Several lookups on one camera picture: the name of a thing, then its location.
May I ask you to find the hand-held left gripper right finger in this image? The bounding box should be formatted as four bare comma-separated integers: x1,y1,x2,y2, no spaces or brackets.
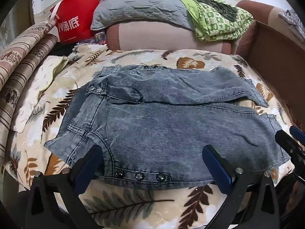
202,145,280,229

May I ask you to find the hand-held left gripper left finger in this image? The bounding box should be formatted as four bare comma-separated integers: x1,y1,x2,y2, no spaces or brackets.
25,144,104,229

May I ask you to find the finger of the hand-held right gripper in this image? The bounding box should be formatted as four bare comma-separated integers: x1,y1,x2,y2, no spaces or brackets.
289,126,305,146
275,130,301,158

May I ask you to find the grey-blue denim garment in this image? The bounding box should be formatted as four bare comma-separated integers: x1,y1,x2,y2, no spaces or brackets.
44,64,292,191

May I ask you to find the cream leaf-print blanket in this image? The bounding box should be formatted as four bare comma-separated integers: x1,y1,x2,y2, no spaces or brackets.
3,49,296,229

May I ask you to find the brown cardboard box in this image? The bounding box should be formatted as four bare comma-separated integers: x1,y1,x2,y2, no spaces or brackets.
245,20,305,129

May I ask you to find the cream sprig-print pillow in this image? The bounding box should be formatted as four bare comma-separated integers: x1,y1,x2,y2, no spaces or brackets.
11,55,69,133

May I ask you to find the grey crumpled cloth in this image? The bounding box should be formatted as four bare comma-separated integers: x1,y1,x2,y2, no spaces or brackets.
278,8,305,36

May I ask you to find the striped floral rolled quilt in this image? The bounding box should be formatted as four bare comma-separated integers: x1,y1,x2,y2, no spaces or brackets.
0,20,59,163

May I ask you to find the colourful plastic packet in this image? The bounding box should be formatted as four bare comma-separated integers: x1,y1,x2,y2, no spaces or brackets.
92,32,108,45

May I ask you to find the pink brown bolster cushion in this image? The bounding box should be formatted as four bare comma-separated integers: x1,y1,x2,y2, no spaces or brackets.
235,0,286,55
106,21,239,54

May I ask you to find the green patterned cloth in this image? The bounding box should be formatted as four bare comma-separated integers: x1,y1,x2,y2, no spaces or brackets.
174,0,254,42

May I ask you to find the red paper bag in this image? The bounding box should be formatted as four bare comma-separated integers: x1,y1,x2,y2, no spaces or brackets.
50,0,100,44

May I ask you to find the dark green garment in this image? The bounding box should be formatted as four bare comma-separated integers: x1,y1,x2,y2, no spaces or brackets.
188,0,239,22

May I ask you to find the grey quilted pillow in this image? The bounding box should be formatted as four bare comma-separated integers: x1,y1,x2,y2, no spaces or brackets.
91,0,198,31

